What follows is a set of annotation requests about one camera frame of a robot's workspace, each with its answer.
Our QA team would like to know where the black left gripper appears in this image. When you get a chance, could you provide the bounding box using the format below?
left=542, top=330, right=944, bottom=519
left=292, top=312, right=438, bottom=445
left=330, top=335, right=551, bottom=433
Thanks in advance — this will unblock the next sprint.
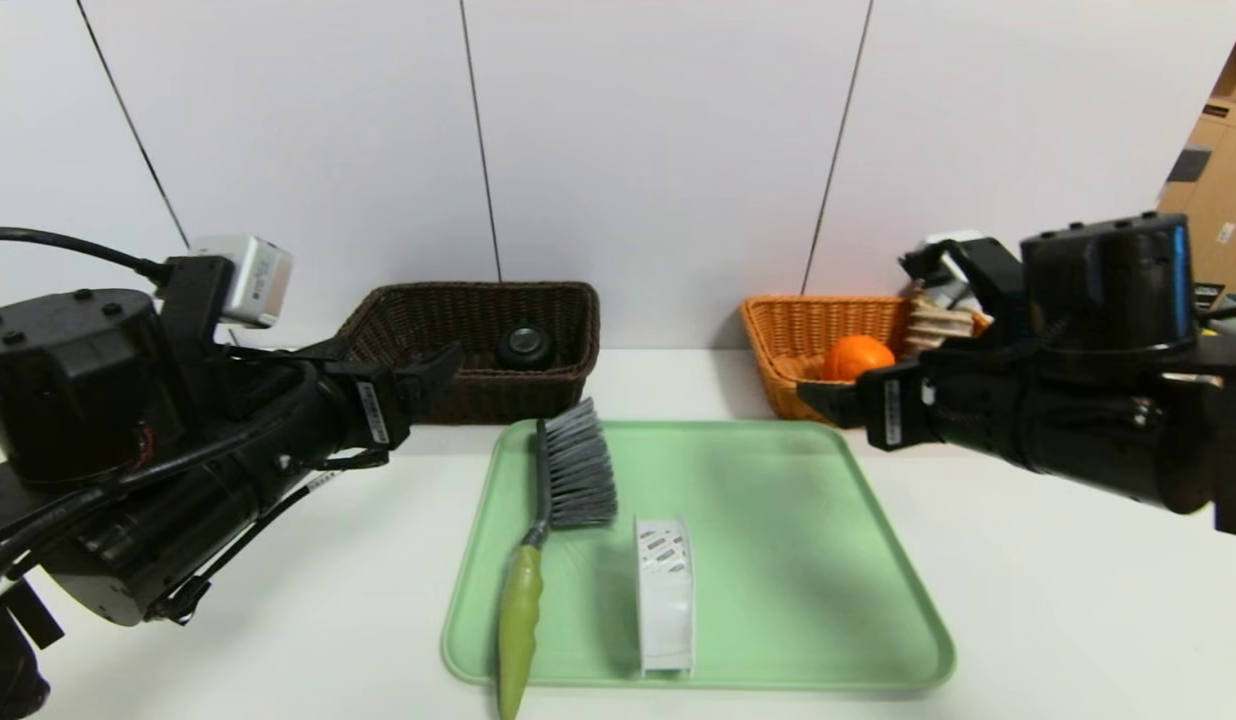
left=287, top=339, right=466, bottom=471

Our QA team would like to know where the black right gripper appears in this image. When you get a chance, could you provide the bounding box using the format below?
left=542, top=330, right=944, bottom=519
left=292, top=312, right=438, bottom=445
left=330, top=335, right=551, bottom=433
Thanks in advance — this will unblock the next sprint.
left=796, top=348, right=1033, bottom=473

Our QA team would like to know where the orange fruit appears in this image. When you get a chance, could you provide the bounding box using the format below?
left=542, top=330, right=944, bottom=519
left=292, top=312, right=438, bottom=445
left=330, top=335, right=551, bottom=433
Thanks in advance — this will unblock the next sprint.
left=821, top=335, right=897, bottom=384

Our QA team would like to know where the glass cup with black holder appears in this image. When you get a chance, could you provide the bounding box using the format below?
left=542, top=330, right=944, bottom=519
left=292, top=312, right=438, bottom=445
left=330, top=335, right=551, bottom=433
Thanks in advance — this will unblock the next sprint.
left=495, top=321, right=557, bottom=372

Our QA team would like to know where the brown striped bread roll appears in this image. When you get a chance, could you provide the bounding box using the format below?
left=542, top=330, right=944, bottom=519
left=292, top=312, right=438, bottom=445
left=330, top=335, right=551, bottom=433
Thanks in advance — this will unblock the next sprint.
left=903, top=293, right=982, bottom=359

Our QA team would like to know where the grey brush with green handle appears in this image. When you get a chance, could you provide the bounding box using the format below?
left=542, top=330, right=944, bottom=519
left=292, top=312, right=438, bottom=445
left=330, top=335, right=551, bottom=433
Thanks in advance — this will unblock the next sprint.
left=496, top=398, right=619, bottom=720

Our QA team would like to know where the orange wicker basket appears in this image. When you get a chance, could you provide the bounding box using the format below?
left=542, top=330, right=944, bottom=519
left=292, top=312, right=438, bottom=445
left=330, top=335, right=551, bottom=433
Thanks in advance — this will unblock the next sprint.
left=741, top=294, right=989, bottom=426

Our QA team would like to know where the dark brown wicker basket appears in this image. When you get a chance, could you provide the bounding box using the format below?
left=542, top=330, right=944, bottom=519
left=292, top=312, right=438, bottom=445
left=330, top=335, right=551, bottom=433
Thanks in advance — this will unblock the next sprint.
left=333, top=281, right=601, bottom=424

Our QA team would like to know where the light green plastic tray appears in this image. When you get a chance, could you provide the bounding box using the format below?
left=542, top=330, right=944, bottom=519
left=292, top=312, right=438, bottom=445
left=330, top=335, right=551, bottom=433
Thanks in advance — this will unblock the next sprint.
left=441, top=418, right=957, bottom=691

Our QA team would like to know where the white round plastic container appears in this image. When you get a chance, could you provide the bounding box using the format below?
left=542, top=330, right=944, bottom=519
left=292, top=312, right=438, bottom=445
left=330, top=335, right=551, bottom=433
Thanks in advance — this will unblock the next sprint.
left=635, top=515, right=697, bottom=679

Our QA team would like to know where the wooden cabinet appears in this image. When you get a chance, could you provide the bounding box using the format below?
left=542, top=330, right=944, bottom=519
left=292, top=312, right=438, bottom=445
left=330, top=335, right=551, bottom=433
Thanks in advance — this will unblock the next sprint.
left=1158, top=0, right=1236, bottom=301

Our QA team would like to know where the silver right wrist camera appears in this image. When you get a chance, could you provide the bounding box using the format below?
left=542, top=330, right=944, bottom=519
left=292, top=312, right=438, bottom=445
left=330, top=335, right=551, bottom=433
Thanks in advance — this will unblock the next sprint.
left=900, top=231, right=989, bottom=311

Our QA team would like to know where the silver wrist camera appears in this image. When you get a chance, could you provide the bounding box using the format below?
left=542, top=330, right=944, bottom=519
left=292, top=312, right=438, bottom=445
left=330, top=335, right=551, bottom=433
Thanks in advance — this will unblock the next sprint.
left=900, top=231, right=989, bottom=311
left=190, top=235, right=295, bottom=329

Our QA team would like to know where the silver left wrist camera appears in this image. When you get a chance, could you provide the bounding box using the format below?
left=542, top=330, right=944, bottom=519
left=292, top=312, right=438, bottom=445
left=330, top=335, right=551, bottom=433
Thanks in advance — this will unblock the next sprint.
left=190, top=235, right=295, bottom=329

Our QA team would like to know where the black left camera cable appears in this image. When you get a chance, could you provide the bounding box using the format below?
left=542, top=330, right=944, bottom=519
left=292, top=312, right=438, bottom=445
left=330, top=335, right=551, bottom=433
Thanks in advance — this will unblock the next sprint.
left=0, top=227, right=171, bottom=283

